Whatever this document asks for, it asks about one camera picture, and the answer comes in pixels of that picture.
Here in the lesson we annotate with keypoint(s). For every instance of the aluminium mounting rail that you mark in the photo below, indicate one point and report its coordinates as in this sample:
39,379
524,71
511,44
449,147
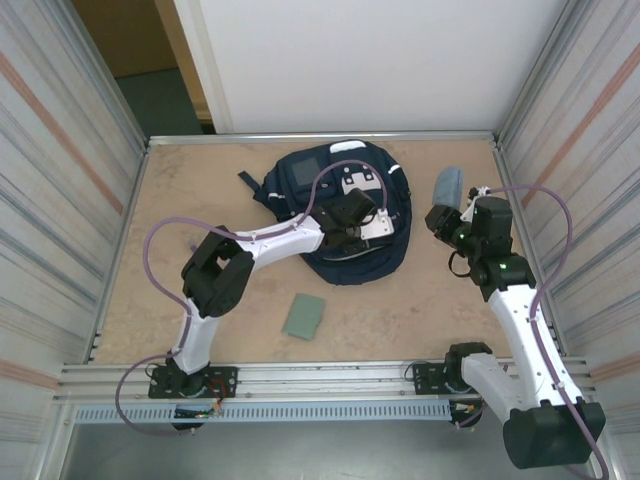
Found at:
325,377

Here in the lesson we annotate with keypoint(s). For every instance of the small controller board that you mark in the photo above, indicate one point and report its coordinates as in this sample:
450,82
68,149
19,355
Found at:
465,407
197,411

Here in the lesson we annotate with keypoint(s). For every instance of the aluminium table edge bar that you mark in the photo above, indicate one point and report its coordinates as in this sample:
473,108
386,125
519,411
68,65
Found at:
225,138

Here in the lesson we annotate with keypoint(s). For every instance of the navy blue backpack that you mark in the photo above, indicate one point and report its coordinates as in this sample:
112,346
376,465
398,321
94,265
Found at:
360,270

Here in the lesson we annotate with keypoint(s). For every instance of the light blue pouch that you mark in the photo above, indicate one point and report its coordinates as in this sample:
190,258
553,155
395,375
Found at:
448,185

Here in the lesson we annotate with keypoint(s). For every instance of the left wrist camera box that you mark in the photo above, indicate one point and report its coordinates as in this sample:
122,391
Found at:
377,227

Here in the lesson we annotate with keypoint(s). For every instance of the green-grey cloth pouch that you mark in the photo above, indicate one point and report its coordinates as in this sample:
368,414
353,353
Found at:
302,317

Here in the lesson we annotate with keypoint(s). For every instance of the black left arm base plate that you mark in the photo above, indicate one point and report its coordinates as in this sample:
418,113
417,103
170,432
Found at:
220,380

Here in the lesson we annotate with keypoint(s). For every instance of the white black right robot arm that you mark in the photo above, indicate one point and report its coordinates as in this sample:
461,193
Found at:
525,340

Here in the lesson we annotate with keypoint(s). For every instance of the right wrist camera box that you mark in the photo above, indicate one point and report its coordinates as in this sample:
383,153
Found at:
470,205

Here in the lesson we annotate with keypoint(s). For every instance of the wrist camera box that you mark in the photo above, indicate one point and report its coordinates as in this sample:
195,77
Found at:
470,205
377,227

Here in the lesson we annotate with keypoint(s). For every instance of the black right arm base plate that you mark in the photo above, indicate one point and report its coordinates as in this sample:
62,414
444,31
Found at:
425,377

